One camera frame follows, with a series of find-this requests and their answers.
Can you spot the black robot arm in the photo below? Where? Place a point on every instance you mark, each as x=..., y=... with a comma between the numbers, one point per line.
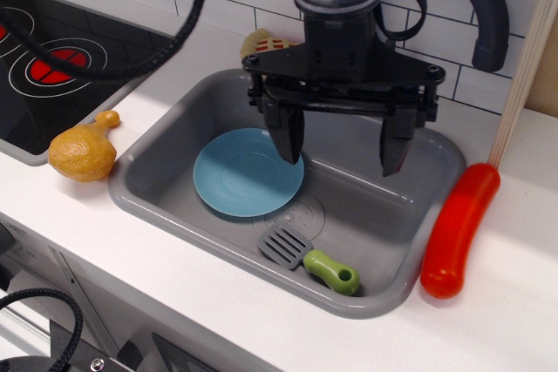
x=342, y=67

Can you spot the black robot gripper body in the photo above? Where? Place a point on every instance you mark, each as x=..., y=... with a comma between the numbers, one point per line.
x=342, y=67

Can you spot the toy lattice pie slice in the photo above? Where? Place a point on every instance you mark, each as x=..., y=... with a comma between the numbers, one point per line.
x=260, y=40

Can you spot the blue plate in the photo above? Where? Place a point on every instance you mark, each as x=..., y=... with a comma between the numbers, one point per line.
x=241, y=174

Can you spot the red toy sausage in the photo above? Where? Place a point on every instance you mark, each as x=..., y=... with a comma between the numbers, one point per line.
x=443, y=270

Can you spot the light wooden post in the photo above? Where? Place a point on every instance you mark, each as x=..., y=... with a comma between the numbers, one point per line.
x=536, y=39

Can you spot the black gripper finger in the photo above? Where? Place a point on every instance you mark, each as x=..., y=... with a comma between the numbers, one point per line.
x=397, y=133
x=286, y=128

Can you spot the yellow toy chicken drumstick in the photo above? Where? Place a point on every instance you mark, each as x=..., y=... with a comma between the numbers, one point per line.
x=84, y=153

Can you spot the grey plastic sink basin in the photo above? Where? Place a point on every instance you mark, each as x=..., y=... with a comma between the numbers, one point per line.
x=345, y=206

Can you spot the grey spatula green handle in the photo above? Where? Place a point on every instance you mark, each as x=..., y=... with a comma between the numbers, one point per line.
x=287, y=247

